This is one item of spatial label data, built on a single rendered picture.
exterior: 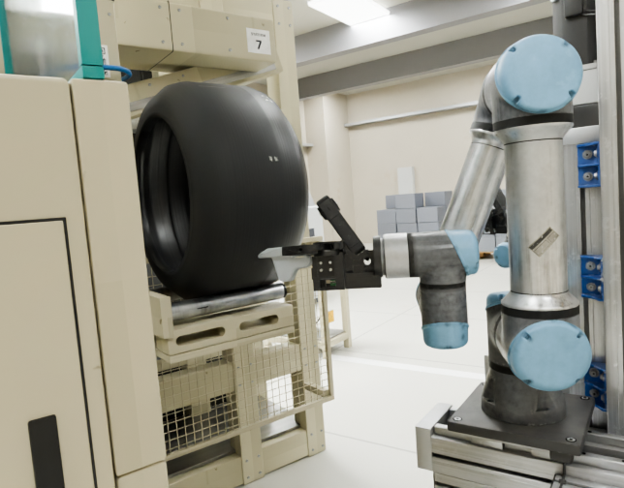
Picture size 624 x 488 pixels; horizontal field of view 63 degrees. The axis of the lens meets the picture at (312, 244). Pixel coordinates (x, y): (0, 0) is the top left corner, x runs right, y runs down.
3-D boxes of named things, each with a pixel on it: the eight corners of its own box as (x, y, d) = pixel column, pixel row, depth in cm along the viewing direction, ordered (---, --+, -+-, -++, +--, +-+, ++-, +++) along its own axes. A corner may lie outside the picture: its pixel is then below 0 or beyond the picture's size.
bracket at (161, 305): (163, 340, 118) (159, 298, 117) (116, 316, 150) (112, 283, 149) (177, 336, 120) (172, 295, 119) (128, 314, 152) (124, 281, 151)
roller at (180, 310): (167, 323, 122) (165, 305, 122) (160, 321, 126) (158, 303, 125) (288, 298, 142) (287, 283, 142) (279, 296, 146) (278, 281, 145)
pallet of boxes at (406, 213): (455, 254, 908) (452, 190, 899) (440, 259, 846) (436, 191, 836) (397, 254, 975) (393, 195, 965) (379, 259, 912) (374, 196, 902)
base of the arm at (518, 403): (572, 400, 99) (570, 350, 98) (559, 432, 87) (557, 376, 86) (492, 388, 108) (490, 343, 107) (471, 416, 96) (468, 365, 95)
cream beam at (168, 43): (94, 42, 142) (87, -15, 141) (75, 65, 163) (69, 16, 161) (278, 62, 177) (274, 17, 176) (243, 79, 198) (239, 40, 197)
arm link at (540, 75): (565, 366, 90) (553, 49, 85) (600, 400, 75) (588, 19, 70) (494, 368, 92) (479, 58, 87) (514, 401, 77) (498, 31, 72)
